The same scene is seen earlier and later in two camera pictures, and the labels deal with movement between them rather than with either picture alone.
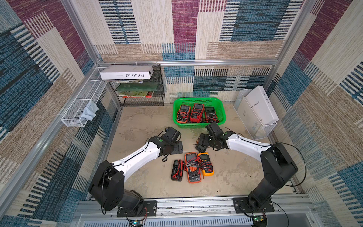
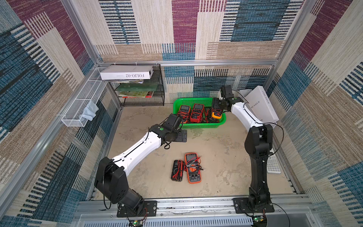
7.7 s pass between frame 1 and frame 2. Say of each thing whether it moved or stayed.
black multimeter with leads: stayed
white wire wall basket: stayed
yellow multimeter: moved
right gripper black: moved
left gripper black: moved
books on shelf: stayed
